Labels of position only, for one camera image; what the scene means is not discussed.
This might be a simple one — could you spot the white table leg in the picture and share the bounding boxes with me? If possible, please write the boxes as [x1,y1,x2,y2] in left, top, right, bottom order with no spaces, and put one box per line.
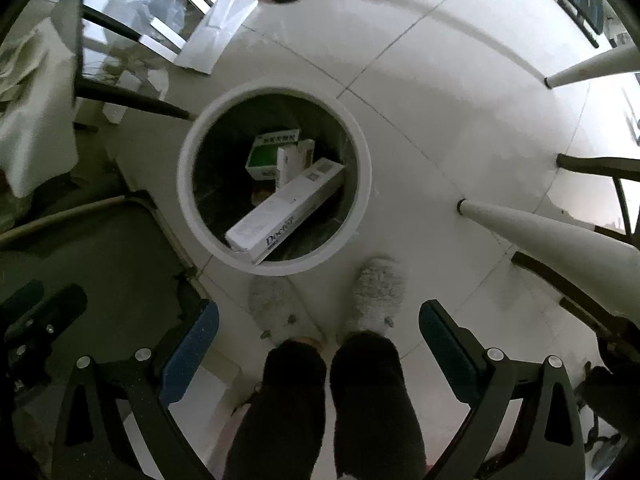
[457,199,640,311]
[545,42,640,90]

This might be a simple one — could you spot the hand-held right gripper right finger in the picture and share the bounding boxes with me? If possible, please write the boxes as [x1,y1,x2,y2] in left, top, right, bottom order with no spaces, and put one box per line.
[419,300,586,480]

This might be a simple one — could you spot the person's right leg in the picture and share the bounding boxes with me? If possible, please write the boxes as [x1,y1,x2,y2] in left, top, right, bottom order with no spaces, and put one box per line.
[330,330,426,480]

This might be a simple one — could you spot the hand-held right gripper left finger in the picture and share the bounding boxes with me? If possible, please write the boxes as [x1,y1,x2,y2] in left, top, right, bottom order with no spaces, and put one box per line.
[52,300,221,480]

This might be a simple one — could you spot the white flat carton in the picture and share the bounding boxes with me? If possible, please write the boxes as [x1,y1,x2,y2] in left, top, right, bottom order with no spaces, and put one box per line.
[175,0,258,76]

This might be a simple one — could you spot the fluffy white slipper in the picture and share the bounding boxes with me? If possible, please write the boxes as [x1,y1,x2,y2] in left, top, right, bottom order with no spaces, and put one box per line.
[248,275,326,348]
[340,257,407,336]

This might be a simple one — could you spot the grey chair with black legs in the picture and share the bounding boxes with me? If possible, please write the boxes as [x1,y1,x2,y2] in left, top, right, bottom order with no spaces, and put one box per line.
[50,0,197,122]

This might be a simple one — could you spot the small white box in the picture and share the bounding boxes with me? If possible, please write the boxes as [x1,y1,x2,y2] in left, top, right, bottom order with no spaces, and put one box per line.
[276,139,316,196]

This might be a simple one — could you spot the white round waste bin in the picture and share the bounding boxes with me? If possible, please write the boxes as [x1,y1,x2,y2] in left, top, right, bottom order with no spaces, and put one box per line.
[177,87,373,277]

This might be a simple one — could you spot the dark wooden chair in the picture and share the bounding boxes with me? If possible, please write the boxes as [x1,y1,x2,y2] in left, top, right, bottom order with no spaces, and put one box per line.
[511,152,640,361]

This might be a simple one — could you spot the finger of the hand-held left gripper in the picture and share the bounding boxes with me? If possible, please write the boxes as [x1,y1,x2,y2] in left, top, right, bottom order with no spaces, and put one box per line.
[2,284,89,361]
[0,280,45,326]

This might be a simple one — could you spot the dark panel with pale frame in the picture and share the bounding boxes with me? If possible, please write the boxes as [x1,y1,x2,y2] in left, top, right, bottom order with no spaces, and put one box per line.
[0,191,201,311]

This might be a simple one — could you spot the green and white box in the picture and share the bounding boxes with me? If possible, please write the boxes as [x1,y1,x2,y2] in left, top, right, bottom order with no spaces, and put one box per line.
[245,130,301,181]

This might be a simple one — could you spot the long white carton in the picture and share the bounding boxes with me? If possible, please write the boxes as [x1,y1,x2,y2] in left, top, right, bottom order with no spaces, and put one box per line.
[225,157,347,266]

